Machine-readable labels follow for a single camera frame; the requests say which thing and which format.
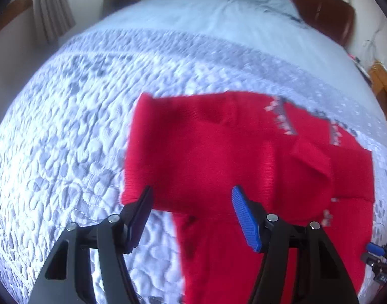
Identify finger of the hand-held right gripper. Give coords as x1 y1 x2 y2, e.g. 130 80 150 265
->
361 242 387 264

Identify beige curtain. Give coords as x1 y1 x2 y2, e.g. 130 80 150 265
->
31 0 77 42

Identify grey white quilted bedspread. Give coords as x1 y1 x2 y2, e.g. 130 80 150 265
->
0 27 387 304

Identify wall cables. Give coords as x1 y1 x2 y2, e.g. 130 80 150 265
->
364 27 384 65

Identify wooden headboard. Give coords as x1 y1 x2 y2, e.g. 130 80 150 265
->
241 0 356 47

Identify light blue bed sheet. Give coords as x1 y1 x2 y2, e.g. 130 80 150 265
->
62 0 382 115

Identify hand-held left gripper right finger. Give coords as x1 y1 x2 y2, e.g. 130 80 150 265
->
231 186 360 304

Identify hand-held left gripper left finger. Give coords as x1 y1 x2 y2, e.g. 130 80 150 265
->
29 186 154 304

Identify wooden desk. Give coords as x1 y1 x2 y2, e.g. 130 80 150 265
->
368 60 387 110

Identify red knit sweater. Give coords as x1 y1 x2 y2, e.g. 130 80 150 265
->
120 91 376 304

